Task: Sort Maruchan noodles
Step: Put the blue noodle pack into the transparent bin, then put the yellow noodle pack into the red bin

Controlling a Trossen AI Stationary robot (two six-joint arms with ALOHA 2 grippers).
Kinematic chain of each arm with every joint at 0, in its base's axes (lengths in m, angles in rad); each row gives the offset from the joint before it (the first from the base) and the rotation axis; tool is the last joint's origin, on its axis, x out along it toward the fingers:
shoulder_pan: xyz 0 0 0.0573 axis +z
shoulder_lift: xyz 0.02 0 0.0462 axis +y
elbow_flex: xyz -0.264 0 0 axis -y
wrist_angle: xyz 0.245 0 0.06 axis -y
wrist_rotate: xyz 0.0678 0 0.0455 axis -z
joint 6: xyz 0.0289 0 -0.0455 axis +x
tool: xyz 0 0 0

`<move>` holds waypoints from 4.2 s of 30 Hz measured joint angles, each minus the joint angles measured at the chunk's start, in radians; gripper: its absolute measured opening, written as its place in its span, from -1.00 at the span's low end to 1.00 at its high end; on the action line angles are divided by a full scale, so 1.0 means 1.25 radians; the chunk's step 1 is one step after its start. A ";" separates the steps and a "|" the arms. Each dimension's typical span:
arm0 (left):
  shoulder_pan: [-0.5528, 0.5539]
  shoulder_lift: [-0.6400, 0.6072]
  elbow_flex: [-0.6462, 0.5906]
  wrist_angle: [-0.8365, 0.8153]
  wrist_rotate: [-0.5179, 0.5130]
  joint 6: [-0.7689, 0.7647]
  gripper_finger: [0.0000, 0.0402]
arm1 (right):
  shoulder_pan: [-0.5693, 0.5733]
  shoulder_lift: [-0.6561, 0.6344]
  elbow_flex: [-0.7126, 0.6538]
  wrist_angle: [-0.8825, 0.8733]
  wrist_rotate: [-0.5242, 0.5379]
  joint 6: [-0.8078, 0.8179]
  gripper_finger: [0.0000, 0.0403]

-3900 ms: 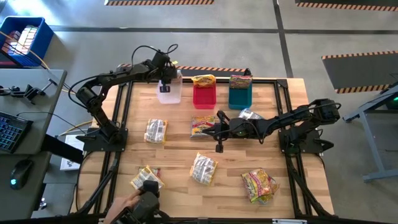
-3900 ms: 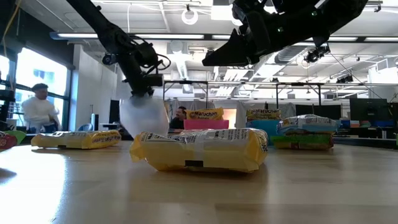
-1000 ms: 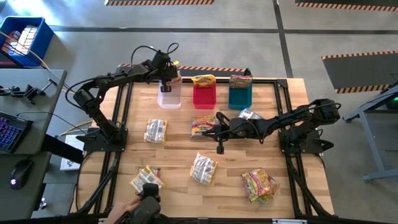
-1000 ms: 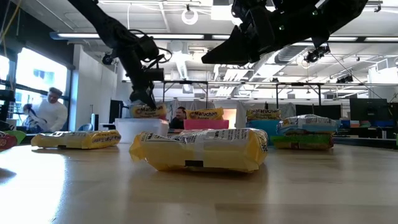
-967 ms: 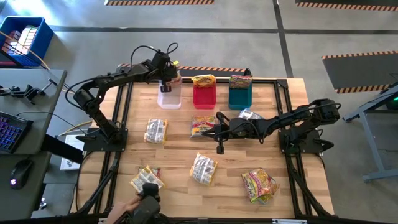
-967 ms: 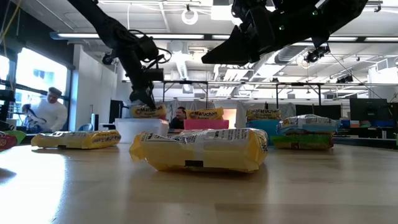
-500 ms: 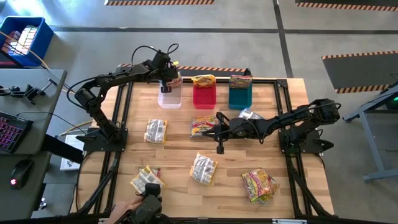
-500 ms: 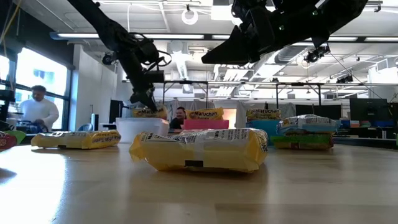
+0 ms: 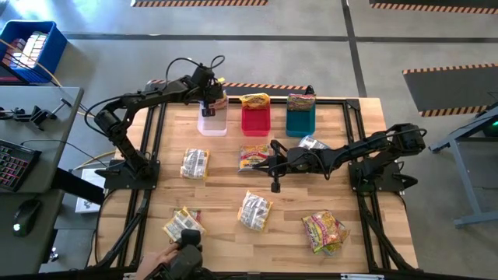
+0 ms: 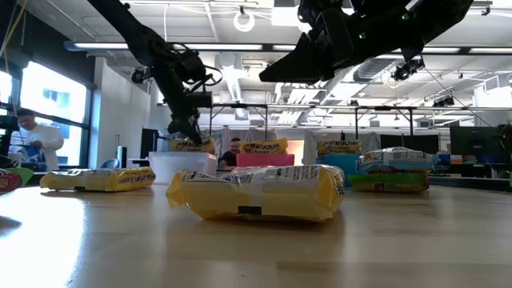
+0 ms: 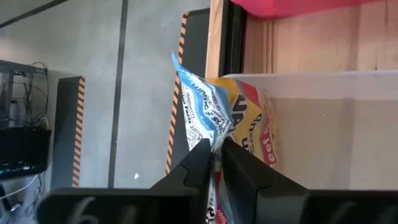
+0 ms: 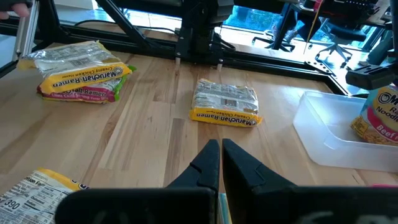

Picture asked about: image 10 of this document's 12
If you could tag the blue plastic bin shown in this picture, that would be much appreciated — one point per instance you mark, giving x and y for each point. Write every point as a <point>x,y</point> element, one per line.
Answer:
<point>336,164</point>

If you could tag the person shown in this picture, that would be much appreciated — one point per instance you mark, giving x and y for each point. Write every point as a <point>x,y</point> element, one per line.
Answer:
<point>231,154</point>
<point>44,140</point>

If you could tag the pink plastic bin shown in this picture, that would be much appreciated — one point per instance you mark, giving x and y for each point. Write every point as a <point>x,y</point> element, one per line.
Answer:
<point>266,160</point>

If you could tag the clear white plastic bin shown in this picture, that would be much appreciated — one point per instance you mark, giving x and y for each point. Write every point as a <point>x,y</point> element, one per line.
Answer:
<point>180,168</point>

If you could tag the wide black screen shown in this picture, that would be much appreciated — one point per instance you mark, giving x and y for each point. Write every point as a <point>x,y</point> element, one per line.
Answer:
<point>408,140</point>

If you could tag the yellow creamy chicken ramen packet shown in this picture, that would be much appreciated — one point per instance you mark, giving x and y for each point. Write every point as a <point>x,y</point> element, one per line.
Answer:
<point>100,180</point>
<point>264,147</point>
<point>256,196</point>

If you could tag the blue bag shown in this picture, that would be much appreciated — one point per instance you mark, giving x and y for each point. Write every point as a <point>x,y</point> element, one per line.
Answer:
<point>35,155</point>

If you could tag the black aluminium table frame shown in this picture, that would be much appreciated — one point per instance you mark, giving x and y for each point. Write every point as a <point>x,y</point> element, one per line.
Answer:
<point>472,183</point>

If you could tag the blue office chair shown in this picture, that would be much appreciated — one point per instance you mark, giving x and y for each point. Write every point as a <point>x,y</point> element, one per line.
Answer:
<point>110,164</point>

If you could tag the red green snack packet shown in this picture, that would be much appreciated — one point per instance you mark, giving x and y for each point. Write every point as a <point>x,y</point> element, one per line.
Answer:
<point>8,182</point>

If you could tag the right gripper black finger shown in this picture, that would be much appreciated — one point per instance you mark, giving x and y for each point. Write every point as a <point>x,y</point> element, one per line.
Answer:
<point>304,60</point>
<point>312,76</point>

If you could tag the black track spotlight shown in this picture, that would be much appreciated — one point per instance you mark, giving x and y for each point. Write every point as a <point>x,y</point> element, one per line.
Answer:
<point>444,102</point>
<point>406,71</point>
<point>138,75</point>

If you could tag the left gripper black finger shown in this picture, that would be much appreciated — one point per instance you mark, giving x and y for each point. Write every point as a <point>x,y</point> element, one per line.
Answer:
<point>190,134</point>

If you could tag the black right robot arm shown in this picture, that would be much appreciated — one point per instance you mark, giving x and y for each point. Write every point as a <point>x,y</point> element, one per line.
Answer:
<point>420,24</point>

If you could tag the lime chili shrimp ramen packet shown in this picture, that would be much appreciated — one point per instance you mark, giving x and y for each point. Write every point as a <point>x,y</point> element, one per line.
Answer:
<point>338,148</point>
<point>388,183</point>

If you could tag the black metal gantry frame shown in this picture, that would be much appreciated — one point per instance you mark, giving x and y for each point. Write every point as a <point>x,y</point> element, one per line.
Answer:
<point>238,105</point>
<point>410,124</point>

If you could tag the long ceiling light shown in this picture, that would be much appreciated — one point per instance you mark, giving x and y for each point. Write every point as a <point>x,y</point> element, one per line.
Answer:
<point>100,46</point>
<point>444,50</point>

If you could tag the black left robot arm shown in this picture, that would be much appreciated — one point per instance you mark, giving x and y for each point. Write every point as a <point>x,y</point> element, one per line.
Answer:
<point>140,36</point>

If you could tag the blue less-sodium chicken ramen packet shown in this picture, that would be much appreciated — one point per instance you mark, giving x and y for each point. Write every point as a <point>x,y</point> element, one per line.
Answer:
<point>202,147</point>
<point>396,160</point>

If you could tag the black computer monitor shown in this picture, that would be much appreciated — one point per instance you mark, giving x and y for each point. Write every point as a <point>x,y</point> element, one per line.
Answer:
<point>149,142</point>
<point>474,140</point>

